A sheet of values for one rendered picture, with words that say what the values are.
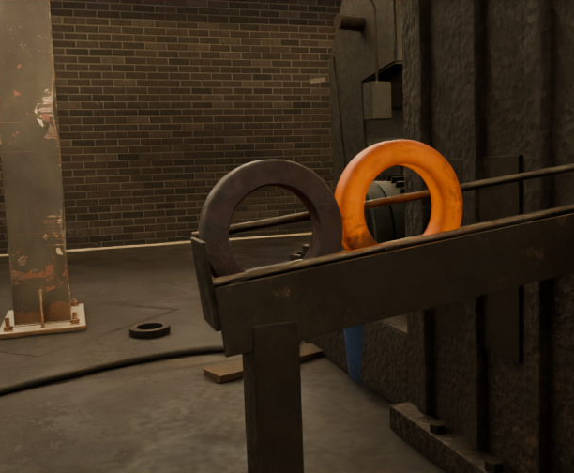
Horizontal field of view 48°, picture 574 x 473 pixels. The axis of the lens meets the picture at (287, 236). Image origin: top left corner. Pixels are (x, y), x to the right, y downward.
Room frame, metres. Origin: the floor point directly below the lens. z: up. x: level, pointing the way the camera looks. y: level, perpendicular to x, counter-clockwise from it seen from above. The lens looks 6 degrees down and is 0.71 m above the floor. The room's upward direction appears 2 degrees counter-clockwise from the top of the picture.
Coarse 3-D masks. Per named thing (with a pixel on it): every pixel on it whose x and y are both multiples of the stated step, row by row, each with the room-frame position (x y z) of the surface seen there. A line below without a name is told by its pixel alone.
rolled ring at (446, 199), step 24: (384, 144) 0.85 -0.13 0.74; (408, 144) 0.86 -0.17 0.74; (360, 168) 0.83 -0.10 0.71; (384, 168) 0.85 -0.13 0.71; (432, 168) 0.87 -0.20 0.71; (336, 192) 0.85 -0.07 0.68; (360, 192) 0.83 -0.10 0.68; (432, 192) 0.89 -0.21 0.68; (456, 192) 0.88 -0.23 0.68; (360, 216) 0.83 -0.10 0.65; (432, 216) 0.90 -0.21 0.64; (456, 216) 0.88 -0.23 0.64; (360, 240) 0.83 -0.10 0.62
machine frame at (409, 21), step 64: (448, 0) 1.51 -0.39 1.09; (512, 0) 1.29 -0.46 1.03; (448, 64) 1.51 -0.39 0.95; (512, 64) 1.29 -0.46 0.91; (448, 128) 1.51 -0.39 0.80; (512, 128) 1.29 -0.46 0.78; (512, 192) 1.28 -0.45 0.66; (448, 320) 1.50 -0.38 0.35; (512, 320) 1.28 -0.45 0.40; (448, 384) 1.52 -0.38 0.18; (512, 384) 1.30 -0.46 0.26; (448, 448) 1.42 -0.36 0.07; (512, 448) 1.30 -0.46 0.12
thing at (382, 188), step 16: (384, 176) 2.33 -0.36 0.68; (400, 176) 2.27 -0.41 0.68; (368, 192) 2.16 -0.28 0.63; (384, 192) 2.20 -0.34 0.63; (400, 192) 2.20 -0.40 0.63; (384, 208) 2.13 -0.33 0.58; (400, 208) 2.16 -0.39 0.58; (368, 224) 2.11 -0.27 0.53; (384, 224) 2.11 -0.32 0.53; (400, 224) 2.14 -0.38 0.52; (384, 240) 2.10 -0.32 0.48; (384, 320) 1.94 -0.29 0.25; (400, 320) 1.92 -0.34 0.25; (320, 336) 2.43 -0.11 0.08; (336, 336) 2.28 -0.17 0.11; (368, 336) 2.02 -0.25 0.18; (384, 336) 1.92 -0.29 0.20; (400, 336) 1.81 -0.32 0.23; (336, 352) 2.28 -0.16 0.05; (368, 352) 2.02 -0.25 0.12; (384, 352) 1.92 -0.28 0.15; (400, 352) 1.82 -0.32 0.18; (368, 368) 2.03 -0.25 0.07; (384, 368) 1.92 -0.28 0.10; (400, 368) 1.82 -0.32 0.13; (368, 384) 2.04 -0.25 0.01; (384, 384) 1.92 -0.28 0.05; (400, 384) 1.82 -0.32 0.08; (400, 400) 1.82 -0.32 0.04
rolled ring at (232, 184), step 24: (240, 168) 0.78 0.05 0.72; (264, 168) 0.79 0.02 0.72; (288, 168) 0.80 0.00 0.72; (216, 192) 0.77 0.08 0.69; (240, 192) 0.78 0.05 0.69; (312, 192) 0.81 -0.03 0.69; (216, 216) 0.77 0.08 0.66; (312, 216) 0.83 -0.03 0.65; (336, 216) 0.82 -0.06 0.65; (216, 240) 0.77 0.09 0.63; (312, 240) 0.83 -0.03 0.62; (336, 240) 0.82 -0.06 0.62; (216, 264) 0.77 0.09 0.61
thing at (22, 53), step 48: (0, 0) 3.04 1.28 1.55; (48, 0) 3.09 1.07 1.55; (0, 48) 3.02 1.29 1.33; (48, 48) 3.09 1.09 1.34; (0, 96) 3.02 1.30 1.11; (48, 96) 3.06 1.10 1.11; (0, 144) 3.01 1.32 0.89; (48, 144) 3.07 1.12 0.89; (48, 192) 3.07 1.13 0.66; (48, 240) 3.06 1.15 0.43; (48, 288) 3.06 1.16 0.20; (0, 336) 2.88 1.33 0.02
